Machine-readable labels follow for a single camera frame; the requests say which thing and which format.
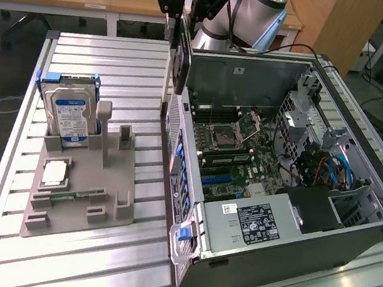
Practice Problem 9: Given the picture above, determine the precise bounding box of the dark grey open PC case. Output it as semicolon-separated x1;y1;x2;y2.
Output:
133;31;383;287

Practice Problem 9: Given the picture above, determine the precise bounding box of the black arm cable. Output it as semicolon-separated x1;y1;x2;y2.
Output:
222;0;241;46

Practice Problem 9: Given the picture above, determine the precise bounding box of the blue expansion slot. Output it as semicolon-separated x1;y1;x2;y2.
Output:
200;170;233;190

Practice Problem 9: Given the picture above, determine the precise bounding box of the grey printed parts rack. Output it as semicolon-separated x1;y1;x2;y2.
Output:
20;90;151;253

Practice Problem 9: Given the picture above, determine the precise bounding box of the green motherboard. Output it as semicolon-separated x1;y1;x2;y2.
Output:
178;91;302;216

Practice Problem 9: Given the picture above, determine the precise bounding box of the blue case latch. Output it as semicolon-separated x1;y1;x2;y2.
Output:
175;225;193;244

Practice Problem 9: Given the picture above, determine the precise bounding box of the grey power supply with label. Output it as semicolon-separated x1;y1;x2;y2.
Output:
195;181;309;268

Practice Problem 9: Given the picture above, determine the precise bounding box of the graphics card with black fan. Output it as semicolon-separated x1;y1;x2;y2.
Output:
155;0;202;97

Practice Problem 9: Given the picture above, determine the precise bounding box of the blue data wire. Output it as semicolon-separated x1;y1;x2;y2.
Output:
325;153;358;192

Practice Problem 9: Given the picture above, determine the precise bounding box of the loose green RAM stick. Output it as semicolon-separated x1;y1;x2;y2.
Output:
48;186;93;205

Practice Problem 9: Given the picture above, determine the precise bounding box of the black RAM slot bank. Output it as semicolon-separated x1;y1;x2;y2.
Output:
193;100;240;128

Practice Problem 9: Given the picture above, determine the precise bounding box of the white chipset heatsink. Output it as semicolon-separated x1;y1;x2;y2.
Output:
246;181;267;201

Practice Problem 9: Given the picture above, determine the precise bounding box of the hard disk in blue caddy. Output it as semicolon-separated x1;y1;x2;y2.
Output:
27;64;111;154

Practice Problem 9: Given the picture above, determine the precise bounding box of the wooden desk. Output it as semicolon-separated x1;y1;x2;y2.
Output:
0;0;307;65

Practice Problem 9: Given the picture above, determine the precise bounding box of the wooden cabinet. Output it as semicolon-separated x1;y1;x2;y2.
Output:
285;0;383;83

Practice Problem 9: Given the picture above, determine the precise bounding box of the silver CPU chip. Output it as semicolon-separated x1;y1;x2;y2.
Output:
42;159;70;189

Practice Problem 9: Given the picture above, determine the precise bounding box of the red wire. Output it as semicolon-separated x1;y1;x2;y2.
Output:
310;154;335;188

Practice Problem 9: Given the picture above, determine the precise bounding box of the black power cable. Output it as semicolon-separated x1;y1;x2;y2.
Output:
272;39;332;69

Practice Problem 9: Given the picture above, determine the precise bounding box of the metal socket cover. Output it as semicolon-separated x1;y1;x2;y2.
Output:
231;107;264;146

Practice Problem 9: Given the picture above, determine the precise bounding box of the metal disk bay cage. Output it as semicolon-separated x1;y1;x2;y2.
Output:
270;88;333;163

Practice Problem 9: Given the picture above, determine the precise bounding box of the CPU socket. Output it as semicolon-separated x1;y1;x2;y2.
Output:
210;123;237;152

